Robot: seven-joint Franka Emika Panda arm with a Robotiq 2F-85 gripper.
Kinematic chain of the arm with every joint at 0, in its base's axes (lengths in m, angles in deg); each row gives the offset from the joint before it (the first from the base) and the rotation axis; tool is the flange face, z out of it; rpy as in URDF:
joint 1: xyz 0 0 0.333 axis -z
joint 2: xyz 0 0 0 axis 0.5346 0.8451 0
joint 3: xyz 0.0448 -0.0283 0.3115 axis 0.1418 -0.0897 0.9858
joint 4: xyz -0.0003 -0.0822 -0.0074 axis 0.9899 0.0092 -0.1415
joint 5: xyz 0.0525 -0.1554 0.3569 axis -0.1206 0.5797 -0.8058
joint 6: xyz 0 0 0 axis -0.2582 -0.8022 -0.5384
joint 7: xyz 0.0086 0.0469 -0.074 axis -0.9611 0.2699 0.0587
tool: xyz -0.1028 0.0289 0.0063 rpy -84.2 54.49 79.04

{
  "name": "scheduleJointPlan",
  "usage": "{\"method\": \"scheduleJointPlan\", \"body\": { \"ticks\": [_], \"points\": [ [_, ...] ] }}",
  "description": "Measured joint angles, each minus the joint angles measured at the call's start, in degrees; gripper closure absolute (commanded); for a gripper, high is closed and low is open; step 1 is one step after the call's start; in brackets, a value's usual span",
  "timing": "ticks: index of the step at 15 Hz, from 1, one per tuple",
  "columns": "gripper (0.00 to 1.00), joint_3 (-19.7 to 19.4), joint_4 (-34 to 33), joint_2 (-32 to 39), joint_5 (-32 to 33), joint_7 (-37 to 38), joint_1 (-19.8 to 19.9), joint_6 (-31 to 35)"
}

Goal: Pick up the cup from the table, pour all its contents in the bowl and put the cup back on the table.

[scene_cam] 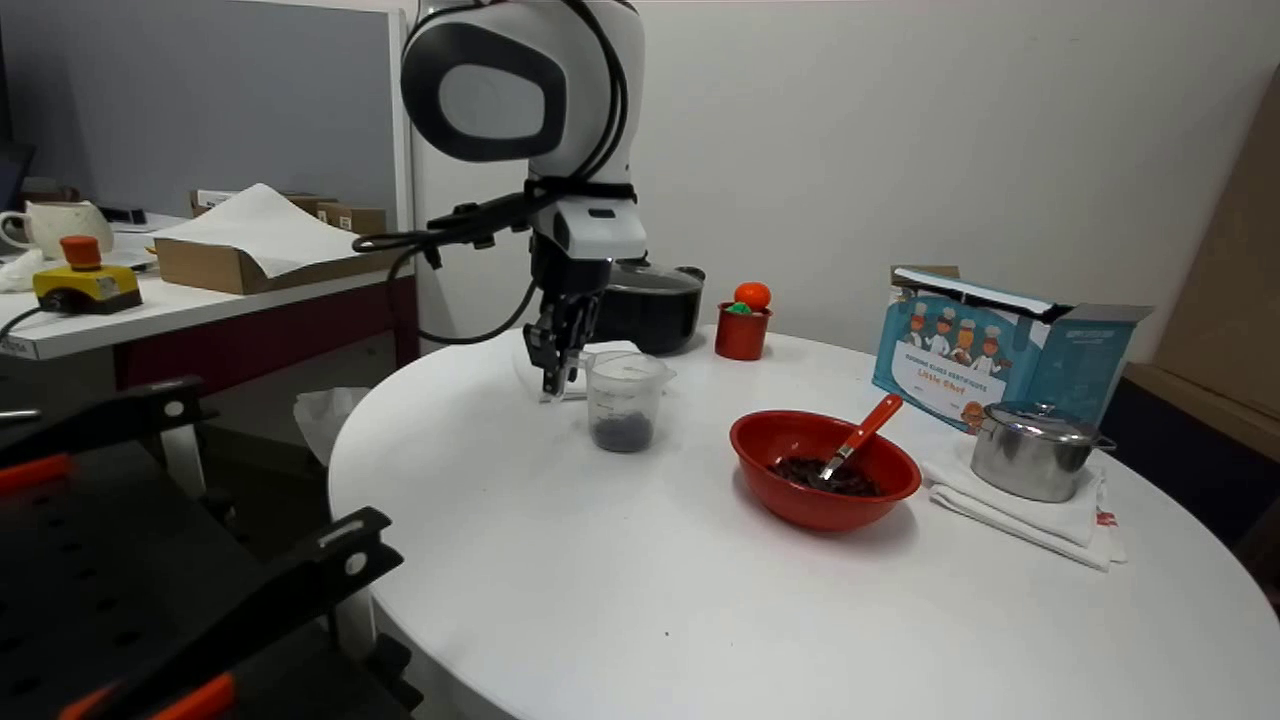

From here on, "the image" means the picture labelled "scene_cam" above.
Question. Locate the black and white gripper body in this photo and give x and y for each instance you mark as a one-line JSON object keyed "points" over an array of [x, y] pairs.
{"points": [[594, 241]]}

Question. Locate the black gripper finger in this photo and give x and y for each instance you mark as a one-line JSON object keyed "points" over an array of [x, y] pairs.
{"points": [[580, 326], [544, 353]]}

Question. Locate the clear plastic cup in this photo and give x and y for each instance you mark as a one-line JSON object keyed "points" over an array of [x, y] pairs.
{"points": [[621, 407]]}

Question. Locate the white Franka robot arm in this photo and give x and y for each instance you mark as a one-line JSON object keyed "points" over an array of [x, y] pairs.
{"points": [[521, 84]]}

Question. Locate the small red cup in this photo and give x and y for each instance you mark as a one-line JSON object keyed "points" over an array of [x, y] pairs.
{"points": [[740, 332]]}

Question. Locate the red plastic bowl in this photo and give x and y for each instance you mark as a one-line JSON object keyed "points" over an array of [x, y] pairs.
{"points": [[801, 500]]}

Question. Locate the black cooking pot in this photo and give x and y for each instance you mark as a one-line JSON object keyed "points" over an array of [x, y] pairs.
{"points": [[653, 314]]}

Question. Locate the orange ball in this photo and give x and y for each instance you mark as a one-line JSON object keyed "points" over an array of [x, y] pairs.
{"points": [[755, 295]]}

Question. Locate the white plastic bag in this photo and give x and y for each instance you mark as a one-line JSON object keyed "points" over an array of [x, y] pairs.
{"points": [[325, 421]]}

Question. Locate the orange plastic spoon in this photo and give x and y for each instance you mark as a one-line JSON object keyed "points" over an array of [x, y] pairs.
{"points": [[862, 432]]}

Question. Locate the white paper sheet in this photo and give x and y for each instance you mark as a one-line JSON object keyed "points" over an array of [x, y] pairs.
{"points": [[264, 225]]}

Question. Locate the flat cardboard box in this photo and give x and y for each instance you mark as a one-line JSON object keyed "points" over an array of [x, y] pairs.
{"points": [[223, 267]]}

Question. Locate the white side desk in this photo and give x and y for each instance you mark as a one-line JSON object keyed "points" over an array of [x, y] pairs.
{"points": [[184, 314]]}

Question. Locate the blue picture box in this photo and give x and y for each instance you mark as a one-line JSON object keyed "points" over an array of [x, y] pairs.
{"points": [[974, 353]]}

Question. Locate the grey partition panel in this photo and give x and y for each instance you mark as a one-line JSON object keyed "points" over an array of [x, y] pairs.
{"points": [[200, 93]]}

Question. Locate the black metal stand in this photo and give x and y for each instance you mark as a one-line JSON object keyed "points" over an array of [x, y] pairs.
{"points": [[147, 584]]}

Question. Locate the yellow emergency stop button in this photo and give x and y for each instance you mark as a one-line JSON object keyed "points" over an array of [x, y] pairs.
{"points": [[85, 283]]}

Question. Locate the small steel pot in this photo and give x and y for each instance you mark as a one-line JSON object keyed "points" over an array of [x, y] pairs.
{"points": [[1035, 454]]}

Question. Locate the white paper napkin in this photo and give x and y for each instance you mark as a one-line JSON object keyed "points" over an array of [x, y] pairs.
{"points": [[1027, 514]]}

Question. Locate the white mug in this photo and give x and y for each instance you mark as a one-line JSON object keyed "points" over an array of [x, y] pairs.
{"points": [[63, 225]]}

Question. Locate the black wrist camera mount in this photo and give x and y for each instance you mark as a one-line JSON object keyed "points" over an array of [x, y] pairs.
{"points": [[467, 225]]}

